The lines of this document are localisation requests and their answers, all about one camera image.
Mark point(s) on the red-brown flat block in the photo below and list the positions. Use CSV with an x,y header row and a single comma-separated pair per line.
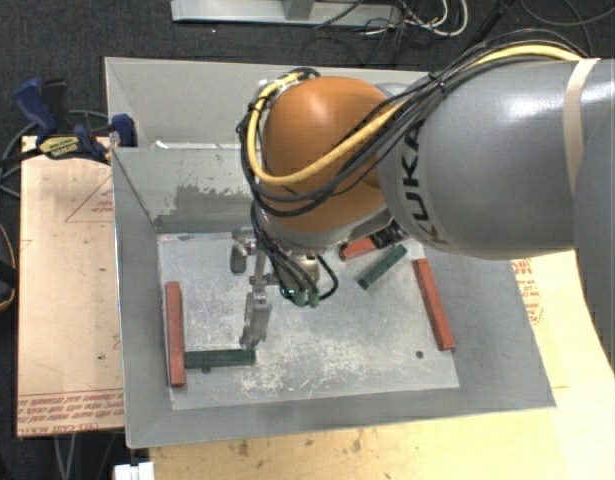
x,y
357,249
175,333
433,305

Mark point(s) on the grey metal bin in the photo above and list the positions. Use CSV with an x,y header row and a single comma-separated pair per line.
x,y
337,348

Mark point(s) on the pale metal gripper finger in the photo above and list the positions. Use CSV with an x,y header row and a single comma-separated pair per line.
x,y
248,318
262,318

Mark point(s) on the dark green flat block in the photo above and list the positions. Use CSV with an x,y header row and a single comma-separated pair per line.
x,y
382,267
219,358

